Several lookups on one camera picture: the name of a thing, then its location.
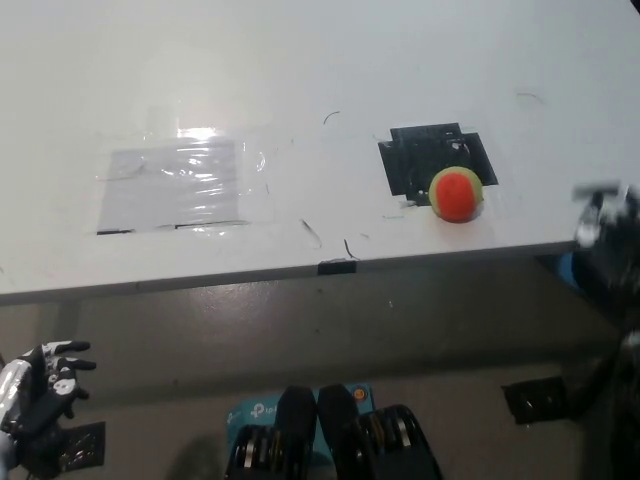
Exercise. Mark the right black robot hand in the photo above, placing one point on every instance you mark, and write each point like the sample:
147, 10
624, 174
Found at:
602, 215

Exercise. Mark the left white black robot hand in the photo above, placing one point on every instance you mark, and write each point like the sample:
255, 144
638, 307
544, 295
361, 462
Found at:
40, 395

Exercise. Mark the orange yellow tennis ball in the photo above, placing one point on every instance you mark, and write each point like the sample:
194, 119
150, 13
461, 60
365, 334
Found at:
456, 194

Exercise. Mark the left black robot body block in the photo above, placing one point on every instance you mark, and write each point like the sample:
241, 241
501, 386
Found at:
280, 440

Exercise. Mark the blue object under table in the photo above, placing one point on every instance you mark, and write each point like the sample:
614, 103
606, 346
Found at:
566, 272

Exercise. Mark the black tape patch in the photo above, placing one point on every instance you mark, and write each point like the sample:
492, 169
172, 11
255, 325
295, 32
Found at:
420, 160

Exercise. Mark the teal router box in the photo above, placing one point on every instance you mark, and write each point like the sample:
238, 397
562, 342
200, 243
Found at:
255, 412

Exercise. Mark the clear plastic taped sheet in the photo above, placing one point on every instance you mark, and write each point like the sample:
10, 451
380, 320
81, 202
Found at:
170, 187

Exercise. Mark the small black tape strip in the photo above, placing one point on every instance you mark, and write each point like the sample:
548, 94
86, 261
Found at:
336, 267

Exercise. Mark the clear plastic tape film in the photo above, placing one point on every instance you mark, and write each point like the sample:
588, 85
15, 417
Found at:
252, 165

